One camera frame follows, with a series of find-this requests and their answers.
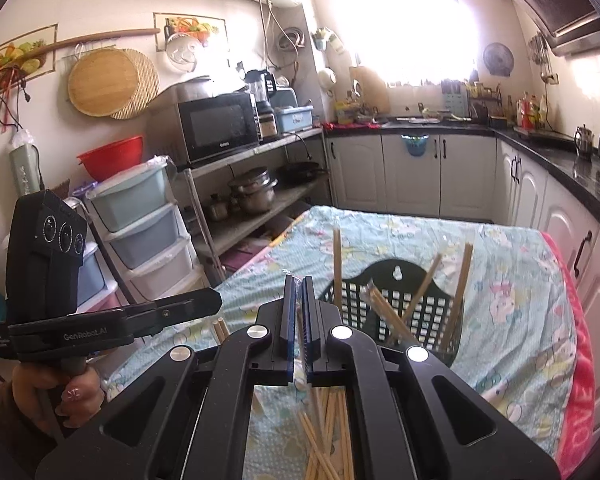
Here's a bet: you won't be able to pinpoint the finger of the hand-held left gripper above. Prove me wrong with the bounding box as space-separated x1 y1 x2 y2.
120 287 224 339

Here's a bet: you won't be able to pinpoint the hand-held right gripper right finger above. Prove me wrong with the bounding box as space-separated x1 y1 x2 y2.
302 276 563 480

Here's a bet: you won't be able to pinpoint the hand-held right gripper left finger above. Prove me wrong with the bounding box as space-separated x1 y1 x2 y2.
35 275 306 480

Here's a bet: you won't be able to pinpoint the bamboo chopstick pair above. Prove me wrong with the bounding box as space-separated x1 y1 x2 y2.
332 228 345 312
401 252 443 337
211 316 232 347
367 285 407 347
439 242 474 356

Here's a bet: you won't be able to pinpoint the pile of bamboo chopsticks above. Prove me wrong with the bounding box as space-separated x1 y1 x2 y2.
295 385 355 480

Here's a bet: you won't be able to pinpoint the dark green utensil basket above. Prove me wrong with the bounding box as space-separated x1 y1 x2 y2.
317 259 463 368

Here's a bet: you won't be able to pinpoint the person's left hand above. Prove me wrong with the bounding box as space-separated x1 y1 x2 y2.
12 360 106 436

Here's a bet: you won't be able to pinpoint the pink white drawer unit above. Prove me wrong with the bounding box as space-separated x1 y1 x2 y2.
65 240 126 316

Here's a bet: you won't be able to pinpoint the pastel plastic drawer unit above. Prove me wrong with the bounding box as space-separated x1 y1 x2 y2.
85 162 208 306

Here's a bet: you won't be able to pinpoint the metal shelf rack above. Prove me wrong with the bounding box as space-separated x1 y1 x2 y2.
182 127 331 286

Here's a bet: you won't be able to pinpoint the grey green hanging pouch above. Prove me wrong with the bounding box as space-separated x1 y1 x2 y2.
8 130 43 196

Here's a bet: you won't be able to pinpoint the small steel pot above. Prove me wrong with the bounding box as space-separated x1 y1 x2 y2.
207 192 231 221

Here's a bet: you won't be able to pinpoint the red plastic basin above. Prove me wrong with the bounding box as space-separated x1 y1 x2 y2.
76 135 145 181

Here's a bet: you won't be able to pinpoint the stack of steel pots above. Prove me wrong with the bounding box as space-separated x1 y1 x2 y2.
228 167 279 215

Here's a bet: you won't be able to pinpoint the black frying pan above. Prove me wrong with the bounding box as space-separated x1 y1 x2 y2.
282 160 328 183

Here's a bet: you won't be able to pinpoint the black microwave oven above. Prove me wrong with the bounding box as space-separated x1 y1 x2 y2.
177 92 262 163

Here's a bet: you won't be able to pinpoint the round wooden board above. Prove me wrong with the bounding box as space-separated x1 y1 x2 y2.
69 50 141 117

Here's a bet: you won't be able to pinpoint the cartoon printed tablecloth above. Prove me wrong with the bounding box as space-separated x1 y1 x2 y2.
105 205 581 480

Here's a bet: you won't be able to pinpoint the red cloth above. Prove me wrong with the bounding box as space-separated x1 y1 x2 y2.
322 121 381 131

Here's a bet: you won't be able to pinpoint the blue hanging bin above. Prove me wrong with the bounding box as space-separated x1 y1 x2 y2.
400 133 429 158

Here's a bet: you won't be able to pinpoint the light blue storage box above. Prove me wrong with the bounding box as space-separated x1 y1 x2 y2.
272 105 315 136

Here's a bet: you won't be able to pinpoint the white base cabinets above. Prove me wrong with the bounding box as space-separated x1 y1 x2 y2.
325 130 600 411

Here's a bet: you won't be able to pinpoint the round woven bamboo mat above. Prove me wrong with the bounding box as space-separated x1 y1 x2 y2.
110 49 160 121

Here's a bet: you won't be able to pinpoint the black blender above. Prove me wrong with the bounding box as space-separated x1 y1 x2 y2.
244 67 278 141

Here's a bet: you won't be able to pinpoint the long wooden rolling pin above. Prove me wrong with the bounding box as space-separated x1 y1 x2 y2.
17 27 161 61

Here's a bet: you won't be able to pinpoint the wooden cutting board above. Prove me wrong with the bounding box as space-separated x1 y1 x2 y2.
349 66 392 113

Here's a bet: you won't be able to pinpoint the glass pot lid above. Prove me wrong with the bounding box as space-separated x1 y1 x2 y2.
166 32 201 73

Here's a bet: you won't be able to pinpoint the teal desktop drawer organiser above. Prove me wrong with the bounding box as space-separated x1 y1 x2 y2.
440 80 468 116

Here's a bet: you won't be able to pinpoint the pink blanket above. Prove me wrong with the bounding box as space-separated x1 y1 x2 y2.
540 230 597 480

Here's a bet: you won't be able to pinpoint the black dish rack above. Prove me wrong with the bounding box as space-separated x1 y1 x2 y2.
467 82 511 123

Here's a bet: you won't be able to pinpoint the black kitchen countertop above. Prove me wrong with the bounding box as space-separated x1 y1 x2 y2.
322 117 600 226

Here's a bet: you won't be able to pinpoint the cluster of condiment bottles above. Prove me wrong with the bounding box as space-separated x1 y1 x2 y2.
516 92 551 131

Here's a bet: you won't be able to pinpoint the kitchen window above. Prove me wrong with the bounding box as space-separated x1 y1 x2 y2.
327 0 486 86

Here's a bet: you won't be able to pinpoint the small steel kettle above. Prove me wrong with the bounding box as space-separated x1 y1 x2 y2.
574 124 596 158

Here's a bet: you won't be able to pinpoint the small hanging utensil cluster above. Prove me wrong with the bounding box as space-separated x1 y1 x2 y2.
527 30 561 86

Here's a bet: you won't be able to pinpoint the hanging dark cable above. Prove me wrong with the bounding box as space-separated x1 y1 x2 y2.
0 67 31 133

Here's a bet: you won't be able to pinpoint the long fruit wall poster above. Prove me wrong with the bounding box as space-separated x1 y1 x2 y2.
0 22 58 106

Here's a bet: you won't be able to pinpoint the small fruit wall poster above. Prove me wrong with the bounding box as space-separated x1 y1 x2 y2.
153 12 227 53

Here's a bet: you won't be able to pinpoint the coiled grey hose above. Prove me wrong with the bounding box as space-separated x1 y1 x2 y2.
277 27 306 53

